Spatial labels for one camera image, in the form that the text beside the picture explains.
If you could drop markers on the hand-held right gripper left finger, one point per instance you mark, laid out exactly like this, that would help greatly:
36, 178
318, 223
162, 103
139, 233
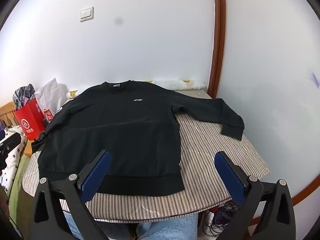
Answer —
96, 177

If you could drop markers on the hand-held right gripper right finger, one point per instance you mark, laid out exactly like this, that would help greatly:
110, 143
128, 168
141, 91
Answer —
231, 180

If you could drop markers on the black sweatshirt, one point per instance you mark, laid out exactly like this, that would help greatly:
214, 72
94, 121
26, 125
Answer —
112, 135

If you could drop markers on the white dotted blanket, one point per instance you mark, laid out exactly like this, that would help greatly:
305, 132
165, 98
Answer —
12, 160

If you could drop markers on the red paper bag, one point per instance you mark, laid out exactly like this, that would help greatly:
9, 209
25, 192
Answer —
27, 122

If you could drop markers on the wooden headboard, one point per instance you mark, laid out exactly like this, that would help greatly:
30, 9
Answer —
6, 115

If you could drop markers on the striped bed mattress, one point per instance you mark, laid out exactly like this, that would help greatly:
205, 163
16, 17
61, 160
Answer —
205, 160

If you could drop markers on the plaid cloth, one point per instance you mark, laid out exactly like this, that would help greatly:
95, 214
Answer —
23, 96

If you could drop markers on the green bed sheet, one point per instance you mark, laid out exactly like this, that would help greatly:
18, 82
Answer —
18, 200

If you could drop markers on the white shopping bag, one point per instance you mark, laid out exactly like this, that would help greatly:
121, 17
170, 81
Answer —
50, 90

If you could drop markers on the brown wooden baseboard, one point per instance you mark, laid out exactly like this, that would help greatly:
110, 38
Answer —
301, 192

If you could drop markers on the person's blue jeans legs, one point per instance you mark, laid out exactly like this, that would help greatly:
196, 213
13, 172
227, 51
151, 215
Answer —
162, 230

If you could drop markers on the white duck-print bumper pad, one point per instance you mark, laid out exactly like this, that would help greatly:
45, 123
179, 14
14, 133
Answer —
175, 83

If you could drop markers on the brown wooden door frame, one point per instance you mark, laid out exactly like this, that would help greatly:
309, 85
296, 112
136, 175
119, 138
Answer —
218, 42

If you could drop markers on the white wall light switch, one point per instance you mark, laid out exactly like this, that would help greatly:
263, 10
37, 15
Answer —
86, 14

